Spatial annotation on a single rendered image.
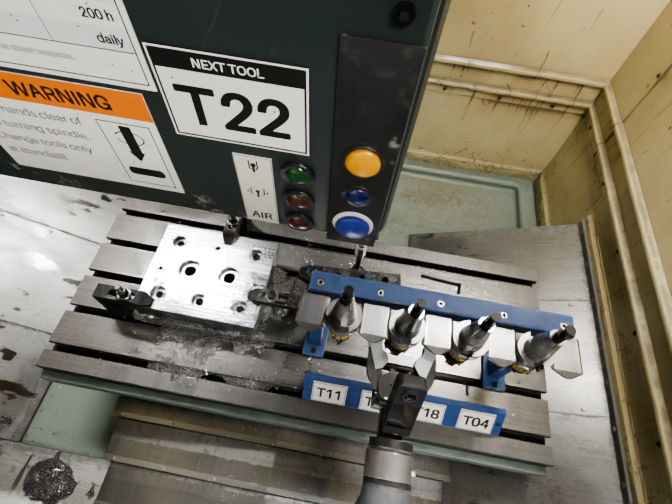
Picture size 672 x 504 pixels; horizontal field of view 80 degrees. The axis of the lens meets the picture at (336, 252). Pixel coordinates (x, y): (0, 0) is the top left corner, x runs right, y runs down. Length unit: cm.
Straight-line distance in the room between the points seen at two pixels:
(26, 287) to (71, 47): 128
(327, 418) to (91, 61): 83
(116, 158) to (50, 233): 124
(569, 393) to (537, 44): 100
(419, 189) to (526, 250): 52
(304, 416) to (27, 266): 101
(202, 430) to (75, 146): 88
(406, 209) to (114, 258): 104
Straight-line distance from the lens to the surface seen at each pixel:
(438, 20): 24
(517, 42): 146
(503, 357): 75
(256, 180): 33
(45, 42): 33
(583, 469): 123
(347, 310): 64
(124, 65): 30
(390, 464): 68
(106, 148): 38
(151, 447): 122
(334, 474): 113
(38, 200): 167
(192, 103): 30
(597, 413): 126
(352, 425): 98
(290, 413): 98
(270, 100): 27
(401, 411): 65
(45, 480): 139
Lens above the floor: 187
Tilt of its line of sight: 60 degrees down
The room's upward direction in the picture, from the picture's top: 6 degrees clockwise
